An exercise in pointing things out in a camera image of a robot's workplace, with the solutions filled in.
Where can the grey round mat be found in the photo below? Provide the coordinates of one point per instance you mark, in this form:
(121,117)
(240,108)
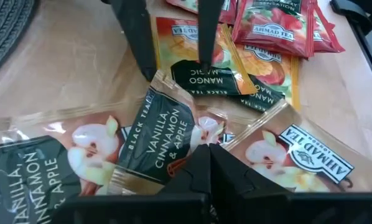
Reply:
(5,28)

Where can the black aluminium table frame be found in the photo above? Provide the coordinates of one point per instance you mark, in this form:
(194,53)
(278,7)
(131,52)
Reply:
(351,11)

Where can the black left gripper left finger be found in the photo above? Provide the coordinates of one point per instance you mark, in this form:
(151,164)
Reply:
(192,177)

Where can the beige vanilla tea packet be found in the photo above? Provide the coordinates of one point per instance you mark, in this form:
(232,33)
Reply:
(89,146)
(161,133)
(313,155)

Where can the orange mango tea packet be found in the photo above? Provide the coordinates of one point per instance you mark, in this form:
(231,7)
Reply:
(267,67)
(179,43)

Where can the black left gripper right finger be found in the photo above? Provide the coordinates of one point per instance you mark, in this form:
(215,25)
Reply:
(242,186)

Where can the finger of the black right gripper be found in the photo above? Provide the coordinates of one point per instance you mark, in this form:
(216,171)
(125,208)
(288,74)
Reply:
(136,34)
(207,31)

